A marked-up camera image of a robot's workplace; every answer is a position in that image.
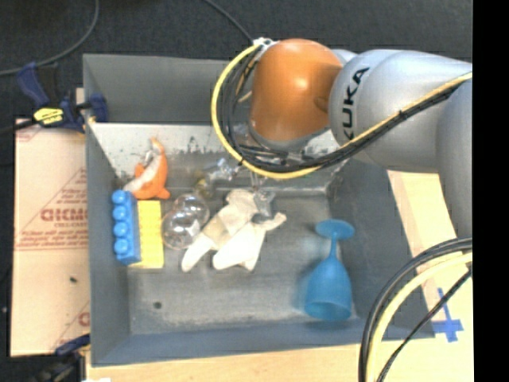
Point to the blue toy brick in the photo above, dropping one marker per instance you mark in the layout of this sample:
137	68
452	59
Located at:
126	229

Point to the grey metal bin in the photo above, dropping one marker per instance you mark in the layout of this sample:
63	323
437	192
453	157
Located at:
238	293

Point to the yellow ribbed block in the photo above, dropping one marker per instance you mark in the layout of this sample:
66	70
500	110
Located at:
151	233

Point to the brown cardboard board red print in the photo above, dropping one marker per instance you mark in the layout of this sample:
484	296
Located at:
47	277

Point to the orange and white toy fish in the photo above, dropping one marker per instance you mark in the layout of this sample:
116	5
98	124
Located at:
153	179

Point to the blue plastic wine glass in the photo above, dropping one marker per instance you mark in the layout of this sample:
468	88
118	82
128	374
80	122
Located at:
329	285

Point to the white glove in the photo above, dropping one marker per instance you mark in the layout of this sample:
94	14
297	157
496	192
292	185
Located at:
238	237

